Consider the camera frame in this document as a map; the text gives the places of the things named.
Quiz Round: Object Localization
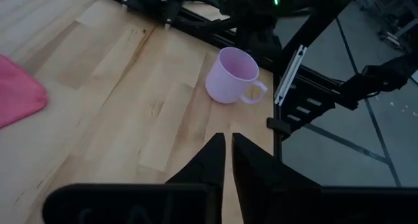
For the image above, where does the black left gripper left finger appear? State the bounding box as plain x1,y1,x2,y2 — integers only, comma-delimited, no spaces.
165,132,227,199

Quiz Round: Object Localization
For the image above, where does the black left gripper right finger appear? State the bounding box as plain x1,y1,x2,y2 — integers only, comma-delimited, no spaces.
231,132,324,224

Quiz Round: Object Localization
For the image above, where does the purple plastic mug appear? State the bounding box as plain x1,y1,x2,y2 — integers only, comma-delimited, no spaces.
204,46,268,105

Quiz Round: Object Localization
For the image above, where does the pink cloth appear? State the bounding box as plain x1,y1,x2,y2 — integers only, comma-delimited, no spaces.
0,53,50,131

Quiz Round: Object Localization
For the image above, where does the black metal table frame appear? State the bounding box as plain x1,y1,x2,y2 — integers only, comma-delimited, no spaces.
88,0,418,163

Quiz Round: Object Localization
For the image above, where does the silver aluminium rail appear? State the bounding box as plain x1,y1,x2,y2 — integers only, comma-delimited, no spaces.
274,44,308,106

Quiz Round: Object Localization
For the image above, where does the grey metal furniture frame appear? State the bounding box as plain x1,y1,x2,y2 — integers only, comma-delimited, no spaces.
359,0,418,54

